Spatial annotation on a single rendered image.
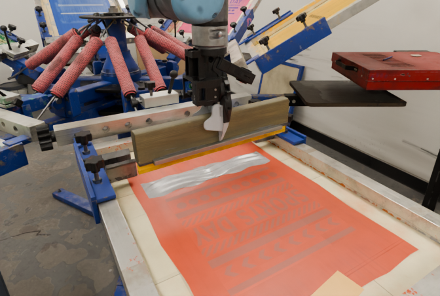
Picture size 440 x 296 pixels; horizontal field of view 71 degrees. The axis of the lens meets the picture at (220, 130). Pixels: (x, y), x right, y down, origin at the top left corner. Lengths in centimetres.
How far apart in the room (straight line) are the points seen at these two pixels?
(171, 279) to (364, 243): 37
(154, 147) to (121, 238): 19
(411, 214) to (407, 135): 205
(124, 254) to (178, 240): 11
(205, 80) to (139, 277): 38
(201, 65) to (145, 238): 36
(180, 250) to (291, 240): 22
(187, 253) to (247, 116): 34
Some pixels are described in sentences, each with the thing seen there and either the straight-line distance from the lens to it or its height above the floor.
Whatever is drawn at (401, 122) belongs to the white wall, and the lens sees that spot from 277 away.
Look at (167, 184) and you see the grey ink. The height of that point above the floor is 96.
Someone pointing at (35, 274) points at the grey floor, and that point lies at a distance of 210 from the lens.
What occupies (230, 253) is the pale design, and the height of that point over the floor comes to 95.
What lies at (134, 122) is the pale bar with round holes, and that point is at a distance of 101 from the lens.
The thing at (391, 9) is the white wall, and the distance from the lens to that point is 276.
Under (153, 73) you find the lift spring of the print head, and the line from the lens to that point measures 129.
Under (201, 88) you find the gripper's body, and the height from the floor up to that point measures 121.
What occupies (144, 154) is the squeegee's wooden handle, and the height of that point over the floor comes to 109.
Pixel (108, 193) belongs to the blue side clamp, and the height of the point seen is 100.
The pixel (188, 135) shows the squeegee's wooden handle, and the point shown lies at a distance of 68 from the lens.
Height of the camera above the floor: 139
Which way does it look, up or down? 24 degrees down
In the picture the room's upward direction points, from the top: straight up
